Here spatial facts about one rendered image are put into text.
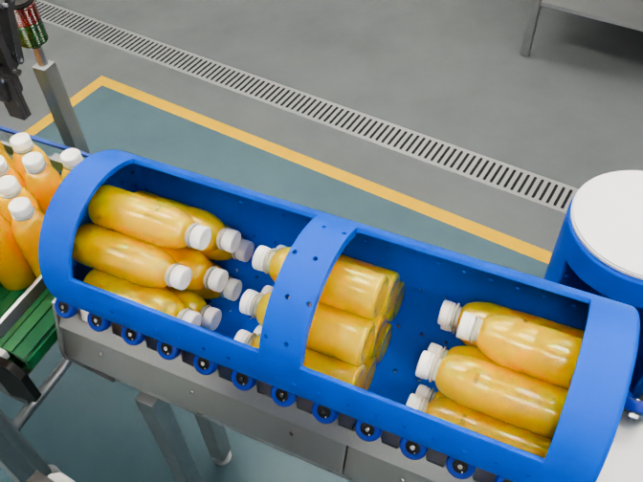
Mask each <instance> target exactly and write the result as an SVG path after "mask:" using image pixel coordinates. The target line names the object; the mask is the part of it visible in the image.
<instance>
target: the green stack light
mask: <svg viewBox="0 0 643 482"><path fill-rule="evenodd" d="M18 32H19V37H20V42H21V47H23V48H27V49H31V48H36V47H39V46H42V45H43V44H45V43H46V42H47V40H48V38H49V36H48V34H47V32H46V29H45V27H44V24H43V21H42V19H41V16H40V19H39V21H38V22H37V23H35V24H34V25H32V26H30V27H26V28H18Z"/></svg>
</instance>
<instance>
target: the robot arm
mask: <svg viewBox="0 0 643 482"><path fill-rule="evenodd" d="M14 4H15V0H0V101H2V102H4V104H5V106H6V108H7V110H8V112H9V114H10V116H11V117H15V118H18V119H21V120H23V121H24V120H25V119H27V118H28V117H29V116H30V115H31V111H30V109H29V107H28V105H27V102H26V101H25V99H24V97H23V95H22V91H23V86H22V84H21V82H20V79H19V76H20V75H21V73H22V71H21V70H19V69H17V67H18V65H19V64H23V63H24V56H23V52H22V47H21V42H20V37H19V32H18V28H17V23H16V18H15V13H14ZM13 53H14V54H13Z"/></svg>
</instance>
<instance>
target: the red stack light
mask: <svg viewBox="0 0 643 482"><path fill-rule="evenodd" d="M14 13H15V18H16V23H17V28H26V27H30V26H32V25H34V24H35V23H37V22H38V21H39V19H40V13H39V11H38V8H37V6H36V3H35V1H34V0H33V2H32V3H31V4H30V5H29V6H28V7H27V8H24V9H21V10H15V11H14Z"/></svg>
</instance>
